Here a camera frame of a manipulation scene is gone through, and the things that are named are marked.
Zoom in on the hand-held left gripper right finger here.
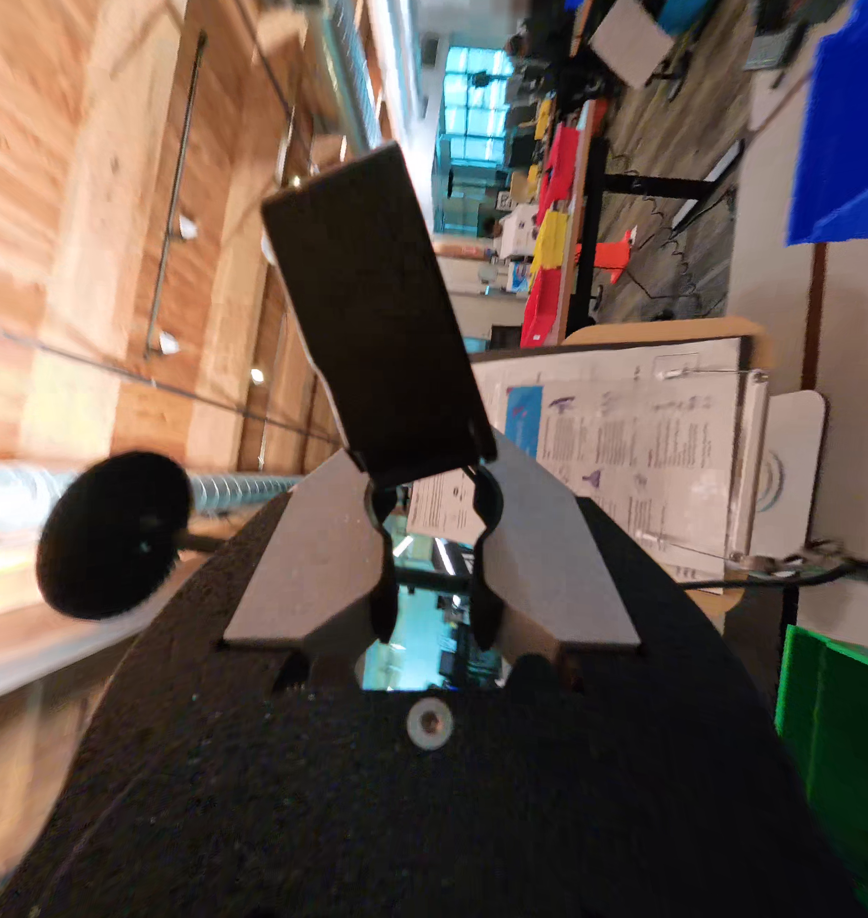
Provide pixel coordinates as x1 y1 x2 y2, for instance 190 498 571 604
470 432 643 664

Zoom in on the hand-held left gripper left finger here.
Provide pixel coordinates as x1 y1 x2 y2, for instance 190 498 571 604
222 450 400 654

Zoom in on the black usb hub box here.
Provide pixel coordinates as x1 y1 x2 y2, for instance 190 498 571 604
260 141 499 492

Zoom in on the green plastic bin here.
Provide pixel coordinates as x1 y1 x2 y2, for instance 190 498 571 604
773 624 868 918

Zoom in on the clipboard stand with paper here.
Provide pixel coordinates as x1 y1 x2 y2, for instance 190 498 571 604
470 333 831 596

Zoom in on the black round disc on stem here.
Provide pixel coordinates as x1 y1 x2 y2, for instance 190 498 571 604
34 450 227 623

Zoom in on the red plastic bin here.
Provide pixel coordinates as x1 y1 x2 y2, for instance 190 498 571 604
520 269 577 350
538 122 584 225

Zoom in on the orange traffic cone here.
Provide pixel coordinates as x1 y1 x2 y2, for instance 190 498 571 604
576 228 637 286

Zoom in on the yellow plastic bin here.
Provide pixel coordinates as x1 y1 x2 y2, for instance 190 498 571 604
530 211 571 273

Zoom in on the blue plastic bin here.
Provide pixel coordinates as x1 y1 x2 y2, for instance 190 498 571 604
785 0 868 248

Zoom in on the white sign board on stand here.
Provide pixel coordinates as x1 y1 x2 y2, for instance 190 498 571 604
589 0 676 88

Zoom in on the silver spiral air duct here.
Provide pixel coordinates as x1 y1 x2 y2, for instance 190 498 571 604
0 462 302 519

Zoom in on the thin black cable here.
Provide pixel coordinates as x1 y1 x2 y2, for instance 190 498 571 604
678 558 868 595

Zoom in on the black ceiling light rail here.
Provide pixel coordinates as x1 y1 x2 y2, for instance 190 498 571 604
143 30 209 360

